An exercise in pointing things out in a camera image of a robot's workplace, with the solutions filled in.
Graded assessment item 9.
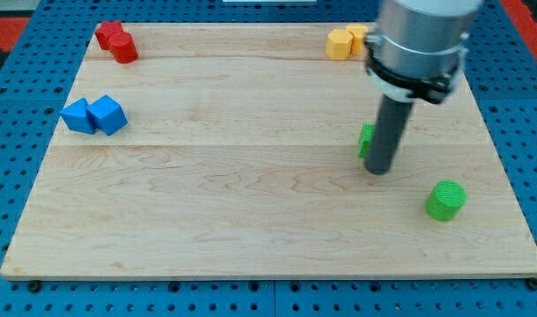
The green star block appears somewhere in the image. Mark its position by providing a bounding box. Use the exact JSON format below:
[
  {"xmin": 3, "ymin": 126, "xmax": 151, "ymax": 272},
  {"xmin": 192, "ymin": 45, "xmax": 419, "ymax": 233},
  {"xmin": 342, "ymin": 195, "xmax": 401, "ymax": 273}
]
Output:
[{"xmin": 358, "ymin": 124, "xmax": 375, "ymax": 158}]

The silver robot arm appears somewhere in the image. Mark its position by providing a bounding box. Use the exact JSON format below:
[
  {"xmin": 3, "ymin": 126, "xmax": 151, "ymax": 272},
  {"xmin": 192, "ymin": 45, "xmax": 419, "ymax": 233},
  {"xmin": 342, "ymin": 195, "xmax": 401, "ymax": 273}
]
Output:
[{"xmin": 364, "ymin": 0, "xmax": 483, "ymax": 104}]

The yellow heart block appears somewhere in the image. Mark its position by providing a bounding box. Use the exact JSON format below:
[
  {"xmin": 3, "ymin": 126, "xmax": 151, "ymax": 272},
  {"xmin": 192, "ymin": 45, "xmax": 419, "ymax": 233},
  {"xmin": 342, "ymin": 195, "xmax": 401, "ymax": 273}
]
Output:
[{"xmin": 346, "ymin": 23, "xmax": 369, "ymax": 55}]

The red star block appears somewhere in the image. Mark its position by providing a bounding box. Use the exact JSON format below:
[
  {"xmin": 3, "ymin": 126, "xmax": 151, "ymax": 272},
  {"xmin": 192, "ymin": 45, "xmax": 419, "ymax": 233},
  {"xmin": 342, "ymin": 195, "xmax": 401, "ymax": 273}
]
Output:
[{"xmin": 94, "ymin": 20, "xmax": 123, "ymax": 50}]

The wooden board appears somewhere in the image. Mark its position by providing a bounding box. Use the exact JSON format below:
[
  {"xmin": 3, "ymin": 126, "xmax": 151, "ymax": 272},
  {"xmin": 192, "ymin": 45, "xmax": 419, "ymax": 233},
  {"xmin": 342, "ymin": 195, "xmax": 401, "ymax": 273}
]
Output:
[{"xmin": 0, "ymin": 24, "xmax": 537, "ymax": 281}]

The yellow hexagon block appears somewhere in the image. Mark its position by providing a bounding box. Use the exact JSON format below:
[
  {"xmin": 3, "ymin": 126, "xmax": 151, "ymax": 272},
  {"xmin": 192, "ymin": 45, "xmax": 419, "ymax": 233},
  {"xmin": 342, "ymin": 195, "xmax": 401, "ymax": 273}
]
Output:
[{"xmin": 326, "ymin": 29, "xmax": 353, "ymax": 61}]

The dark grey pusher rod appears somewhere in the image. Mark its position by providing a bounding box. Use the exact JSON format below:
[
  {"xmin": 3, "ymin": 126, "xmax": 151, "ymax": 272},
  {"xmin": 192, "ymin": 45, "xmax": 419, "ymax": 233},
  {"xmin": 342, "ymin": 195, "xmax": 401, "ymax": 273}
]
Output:
[{"xmin": 364, "ymin": 95, "xmax": 414, "ymax": 175}]

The blue cube block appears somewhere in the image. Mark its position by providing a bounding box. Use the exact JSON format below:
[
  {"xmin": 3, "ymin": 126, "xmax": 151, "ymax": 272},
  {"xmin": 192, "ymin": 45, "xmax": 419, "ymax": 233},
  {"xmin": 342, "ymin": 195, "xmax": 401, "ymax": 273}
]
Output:
[{"xmin": 87, "ymin": 95, "xmax": 128, "ymax": 136}]

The red cylinder block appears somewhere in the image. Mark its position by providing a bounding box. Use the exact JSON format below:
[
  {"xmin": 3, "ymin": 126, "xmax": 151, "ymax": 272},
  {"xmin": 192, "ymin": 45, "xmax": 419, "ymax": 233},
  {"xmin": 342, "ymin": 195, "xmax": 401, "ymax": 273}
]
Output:
[{"xmin": 108, "ymin": 32, "xmax": 138, "ymax": 63}]

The green cylinder block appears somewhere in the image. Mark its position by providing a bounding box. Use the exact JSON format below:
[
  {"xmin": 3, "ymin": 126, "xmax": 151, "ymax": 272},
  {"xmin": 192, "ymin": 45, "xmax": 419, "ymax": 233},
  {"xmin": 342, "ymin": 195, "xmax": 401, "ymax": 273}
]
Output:
[{"xmin": 424, "ymin": 180, "xmax": 467, "ymax": 221}]

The blue triangle block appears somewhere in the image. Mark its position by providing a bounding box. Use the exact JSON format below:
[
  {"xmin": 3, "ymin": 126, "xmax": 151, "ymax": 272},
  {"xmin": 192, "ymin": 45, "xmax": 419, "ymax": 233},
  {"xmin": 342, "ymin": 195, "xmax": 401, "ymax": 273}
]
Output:
[{"xmin": 60, "ymin": 98, "xmax": 96, "ymax": 135}]

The blue pegboard base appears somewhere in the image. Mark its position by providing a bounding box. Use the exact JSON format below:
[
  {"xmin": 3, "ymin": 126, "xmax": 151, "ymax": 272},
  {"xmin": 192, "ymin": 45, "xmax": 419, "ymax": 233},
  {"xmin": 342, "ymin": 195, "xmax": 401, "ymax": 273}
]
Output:
[{"xmin": 0, "ymin": 0, "xmax": 537, "ymax": 316}]

